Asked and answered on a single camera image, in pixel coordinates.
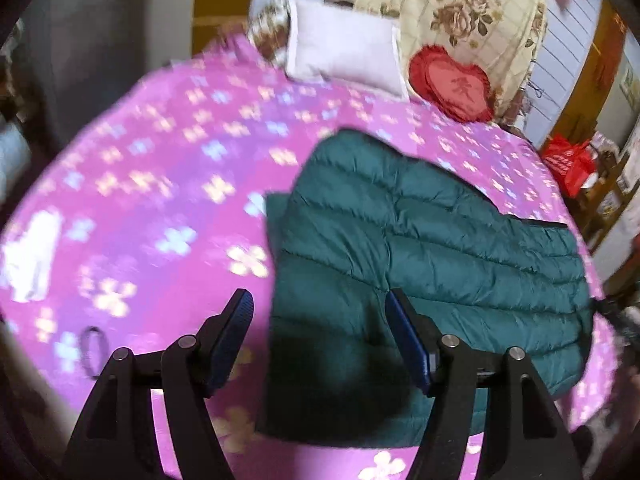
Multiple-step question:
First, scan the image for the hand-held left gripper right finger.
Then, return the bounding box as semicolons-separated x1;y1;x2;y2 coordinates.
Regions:
385;288;583;480

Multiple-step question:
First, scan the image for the white pillow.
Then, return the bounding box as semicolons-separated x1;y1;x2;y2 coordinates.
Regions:
285;0;411;101

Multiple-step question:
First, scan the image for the purple floral bed sheet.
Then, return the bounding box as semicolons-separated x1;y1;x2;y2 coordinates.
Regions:
0;35;621;480

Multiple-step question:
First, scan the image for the red shopping bag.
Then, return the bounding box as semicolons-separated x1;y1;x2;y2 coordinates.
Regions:
542;132;598;198

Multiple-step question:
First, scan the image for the green puffer jacket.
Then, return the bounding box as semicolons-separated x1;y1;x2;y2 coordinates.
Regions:
257;129;596;448

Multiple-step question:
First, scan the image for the red heart cushion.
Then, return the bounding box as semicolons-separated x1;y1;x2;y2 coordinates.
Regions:
407;45;496;123

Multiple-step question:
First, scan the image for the white cloth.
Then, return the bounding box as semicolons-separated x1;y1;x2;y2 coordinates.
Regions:
0;207;63;303

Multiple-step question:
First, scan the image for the floral patterned pillow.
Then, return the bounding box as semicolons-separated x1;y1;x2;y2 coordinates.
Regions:
247;0;296;68

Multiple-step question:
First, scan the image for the wooden shelf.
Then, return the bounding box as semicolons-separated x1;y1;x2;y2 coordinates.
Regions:
575;145;640;261

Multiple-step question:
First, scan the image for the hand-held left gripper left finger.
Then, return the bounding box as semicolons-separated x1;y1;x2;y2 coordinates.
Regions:
62;288;255;480

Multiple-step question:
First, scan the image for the black hair tie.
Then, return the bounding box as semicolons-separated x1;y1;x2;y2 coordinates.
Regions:
80;327;108;378

